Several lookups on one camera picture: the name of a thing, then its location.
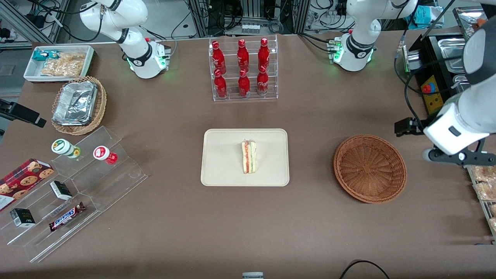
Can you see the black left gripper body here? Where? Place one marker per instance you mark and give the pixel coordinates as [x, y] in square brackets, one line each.
[417, 127]

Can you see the triangle sandwich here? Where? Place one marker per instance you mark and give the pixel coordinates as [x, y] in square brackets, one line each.
[248, 157]

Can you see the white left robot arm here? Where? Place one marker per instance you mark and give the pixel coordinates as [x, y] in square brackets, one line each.
[358, 23]

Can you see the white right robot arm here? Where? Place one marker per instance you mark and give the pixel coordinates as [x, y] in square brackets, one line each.
[131, 15]

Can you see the silver foil tray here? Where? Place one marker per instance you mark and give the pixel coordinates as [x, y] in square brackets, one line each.
[75, 102]

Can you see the brown wicker basket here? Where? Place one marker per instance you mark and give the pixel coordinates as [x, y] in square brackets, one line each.
[370, 168]

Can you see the light wicker basket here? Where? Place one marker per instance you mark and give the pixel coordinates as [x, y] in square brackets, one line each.
[100, 108]

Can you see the beige plastic tray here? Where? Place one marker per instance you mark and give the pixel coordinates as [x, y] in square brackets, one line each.
[221, 162]

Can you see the white rectangular bin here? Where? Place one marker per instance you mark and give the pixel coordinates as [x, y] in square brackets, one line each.
[31, 71]

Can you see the green lid cup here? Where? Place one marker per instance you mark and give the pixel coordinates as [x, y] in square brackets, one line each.
[61, 146]

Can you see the black sealing machine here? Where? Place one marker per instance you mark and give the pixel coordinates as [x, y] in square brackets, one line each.
[434, 69]

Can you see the clear bag of chips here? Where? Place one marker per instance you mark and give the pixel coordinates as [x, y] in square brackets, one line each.
[64, 65]

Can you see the teal snack packet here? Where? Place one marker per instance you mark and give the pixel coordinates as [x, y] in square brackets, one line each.
[43, 55]

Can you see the red plaid cookie box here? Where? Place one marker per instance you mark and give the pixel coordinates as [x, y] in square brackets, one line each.
[23, 180]

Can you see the bagged bread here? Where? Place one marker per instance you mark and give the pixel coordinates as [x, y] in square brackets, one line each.
[486, 191]
[485, 173]

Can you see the small black box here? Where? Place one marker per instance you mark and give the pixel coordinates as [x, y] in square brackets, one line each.
[22, 217]
[61, 190]

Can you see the red lid cup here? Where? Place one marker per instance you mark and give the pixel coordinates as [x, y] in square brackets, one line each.
[102, 153]

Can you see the clear acrylic stepped display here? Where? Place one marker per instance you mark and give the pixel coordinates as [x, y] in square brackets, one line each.
[112, 182]

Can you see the Snickers chocolate bar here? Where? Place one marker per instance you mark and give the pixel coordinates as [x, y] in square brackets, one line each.
[66, 217]

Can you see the red cola bottle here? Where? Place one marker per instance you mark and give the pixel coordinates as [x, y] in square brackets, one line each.
[264, 55]
[262, 82]
[243, 56]
[244, 85]
[220, 85]
[218, 59]

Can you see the clear acrylic bottle rack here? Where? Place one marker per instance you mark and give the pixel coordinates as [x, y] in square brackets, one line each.
[232, 97]

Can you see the white power strip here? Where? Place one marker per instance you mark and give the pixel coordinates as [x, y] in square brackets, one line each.
[250, 28]

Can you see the small grey device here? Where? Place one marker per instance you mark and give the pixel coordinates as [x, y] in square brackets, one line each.
[252, 275]

